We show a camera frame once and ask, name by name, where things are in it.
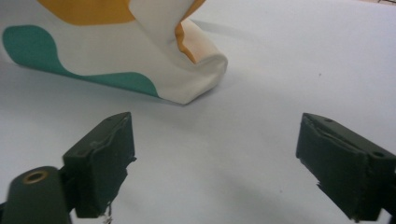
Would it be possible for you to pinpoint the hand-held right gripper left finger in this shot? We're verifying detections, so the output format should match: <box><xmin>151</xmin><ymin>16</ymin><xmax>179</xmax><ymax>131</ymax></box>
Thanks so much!
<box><xmin>62</xmin><ymin>111</ymin><xmax>137</xmax><ymax>219</ymax></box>

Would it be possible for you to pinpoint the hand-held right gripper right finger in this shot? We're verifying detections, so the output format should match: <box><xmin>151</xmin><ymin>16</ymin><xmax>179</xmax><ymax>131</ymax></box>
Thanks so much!
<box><xmin>295</xmin><ymin>112</ymin><xmax>396</xmax><ymax>223</ymax></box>

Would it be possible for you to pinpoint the white cloth with coloured patches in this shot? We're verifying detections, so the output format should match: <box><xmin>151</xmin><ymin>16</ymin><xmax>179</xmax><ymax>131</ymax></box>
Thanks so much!
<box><xmin>1</xmin><ymin>0</ymin><xmax>229</xmax><ymax>105</ymax></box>

